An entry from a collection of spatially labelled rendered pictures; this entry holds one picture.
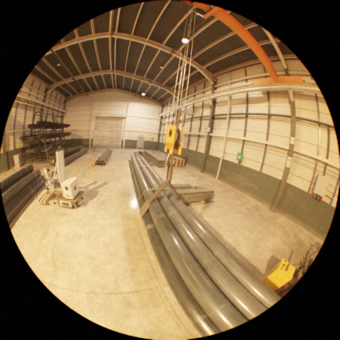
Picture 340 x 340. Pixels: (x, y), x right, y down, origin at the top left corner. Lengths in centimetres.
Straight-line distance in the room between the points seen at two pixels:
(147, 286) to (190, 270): 150
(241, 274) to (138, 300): 165
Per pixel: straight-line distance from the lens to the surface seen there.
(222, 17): 437
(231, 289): 90
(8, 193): 486
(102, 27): 1031
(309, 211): 655
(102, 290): 234
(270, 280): 300
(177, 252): 90
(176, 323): 223
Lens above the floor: 219
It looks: 16 degrees down
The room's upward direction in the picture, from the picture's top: 8 degrees clockwise
